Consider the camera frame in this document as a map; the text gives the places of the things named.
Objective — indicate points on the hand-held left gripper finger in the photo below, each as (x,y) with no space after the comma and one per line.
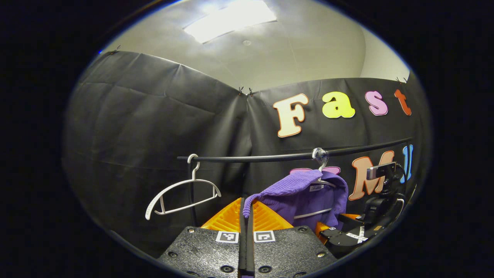
(251,247)
(242,247)

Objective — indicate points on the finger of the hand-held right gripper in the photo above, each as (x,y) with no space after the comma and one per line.
(339,241)
(353,223)

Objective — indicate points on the purple ribbed shirt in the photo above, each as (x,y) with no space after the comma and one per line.
(281,185)

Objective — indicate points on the white hanger with taped hook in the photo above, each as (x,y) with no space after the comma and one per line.
(320,154)

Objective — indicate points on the white plastic hanger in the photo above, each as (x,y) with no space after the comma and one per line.
(193,180)

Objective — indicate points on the black clothes rack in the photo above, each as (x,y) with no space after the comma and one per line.
(270,157)

